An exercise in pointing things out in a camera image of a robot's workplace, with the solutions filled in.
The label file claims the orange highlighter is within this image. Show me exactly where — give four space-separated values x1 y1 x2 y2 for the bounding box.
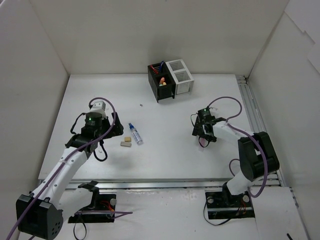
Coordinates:
159 77 165 84

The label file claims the red gel pen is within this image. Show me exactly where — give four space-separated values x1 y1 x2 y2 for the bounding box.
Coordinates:
150 65 160 75

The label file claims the blue gel pen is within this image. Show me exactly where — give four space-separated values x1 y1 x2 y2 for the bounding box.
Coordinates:
158 61 165 74

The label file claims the pink highlighter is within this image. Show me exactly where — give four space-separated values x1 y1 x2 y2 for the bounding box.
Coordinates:
198 137 208 152

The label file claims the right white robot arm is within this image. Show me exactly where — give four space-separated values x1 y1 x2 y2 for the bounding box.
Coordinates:
192 107 280 206

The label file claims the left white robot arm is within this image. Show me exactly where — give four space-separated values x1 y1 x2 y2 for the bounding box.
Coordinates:
16 112 124 240

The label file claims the tan eraser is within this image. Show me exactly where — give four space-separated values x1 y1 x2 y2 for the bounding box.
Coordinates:
124 136 132 142

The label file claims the grey eraser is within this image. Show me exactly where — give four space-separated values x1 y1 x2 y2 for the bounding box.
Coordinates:
120 141 132 148

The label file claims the white pen holder box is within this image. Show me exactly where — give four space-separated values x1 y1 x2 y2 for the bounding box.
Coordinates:
165 59 195 96

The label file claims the black pen holder box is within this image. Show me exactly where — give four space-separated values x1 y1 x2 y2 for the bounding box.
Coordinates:
147 61 176 102

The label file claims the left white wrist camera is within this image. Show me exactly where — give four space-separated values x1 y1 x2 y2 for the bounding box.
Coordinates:
89 100 107 118

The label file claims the aluminium side rail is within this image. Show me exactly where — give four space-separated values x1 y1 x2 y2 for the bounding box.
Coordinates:
235 75 286 187

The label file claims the aluminium front rail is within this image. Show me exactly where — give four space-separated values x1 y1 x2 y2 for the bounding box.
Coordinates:
66 174 282 190

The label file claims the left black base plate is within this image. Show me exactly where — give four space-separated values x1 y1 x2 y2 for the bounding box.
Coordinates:
67 193 117 224

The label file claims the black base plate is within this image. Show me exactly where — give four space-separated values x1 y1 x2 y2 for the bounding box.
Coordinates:
204 191 255 221
67 193 117 224

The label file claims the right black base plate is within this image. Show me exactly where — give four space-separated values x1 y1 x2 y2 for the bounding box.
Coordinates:
204 191 255 221

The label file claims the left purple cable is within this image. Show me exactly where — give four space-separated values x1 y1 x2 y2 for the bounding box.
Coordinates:
4 97 133 240

